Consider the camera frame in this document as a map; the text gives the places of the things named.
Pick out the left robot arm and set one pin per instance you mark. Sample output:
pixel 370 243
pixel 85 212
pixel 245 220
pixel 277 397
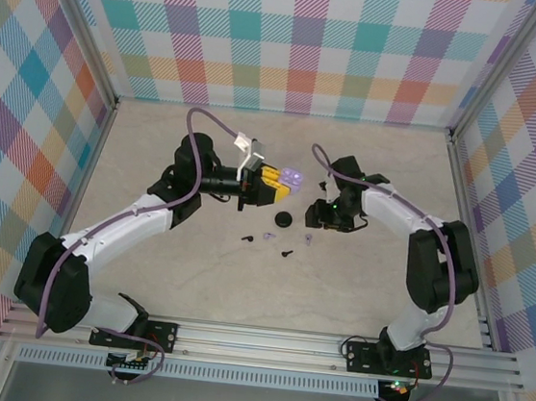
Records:
pixel 119 227

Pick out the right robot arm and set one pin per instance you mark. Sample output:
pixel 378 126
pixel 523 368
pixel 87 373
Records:
pixel 393 207

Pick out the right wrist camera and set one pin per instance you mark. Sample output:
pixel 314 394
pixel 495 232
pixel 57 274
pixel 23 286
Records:
pixel 327 193

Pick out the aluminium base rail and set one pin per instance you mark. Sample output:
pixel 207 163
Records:
pixel 256 344

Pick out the black earbud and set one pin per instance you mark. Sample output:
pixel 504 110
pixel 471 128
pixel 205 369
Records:
pixel 286 253
pixel 247 239

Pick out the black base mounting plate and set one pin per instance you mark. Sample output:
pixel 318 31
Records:
pixel 163 336
pixel 361 356

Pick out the purple earbud charging case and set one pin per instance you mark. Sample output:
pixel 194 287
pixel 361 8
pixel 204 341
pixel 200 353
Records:
pixel 294 178

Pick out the purple earbud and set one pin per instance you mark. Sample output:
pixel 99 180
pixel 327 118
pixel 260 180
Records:
pixel 269 235
pixel 309 238

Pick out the aluminium corner post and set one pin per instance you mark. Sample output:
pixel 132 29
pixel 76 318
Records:
pixel 496 71
pixel 86 27

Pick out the black earbud charging case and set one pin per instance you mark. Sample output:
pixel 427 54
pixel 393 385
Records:
pixel 283 219

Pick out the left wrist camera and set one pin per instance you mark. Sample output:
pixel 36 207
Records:
pixel 256 158

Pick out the small controller circuit board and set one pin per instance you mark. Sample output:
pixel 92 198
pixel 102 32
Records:
pixel 128 363
pixel 399 388

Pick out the aluminium side rail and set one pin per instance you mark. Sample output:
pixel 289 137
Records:
pixel 77 193
pixel 465 208

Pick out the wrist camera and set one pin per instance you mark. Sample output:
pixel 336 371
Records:
pixel 327 193
pixel 256 158

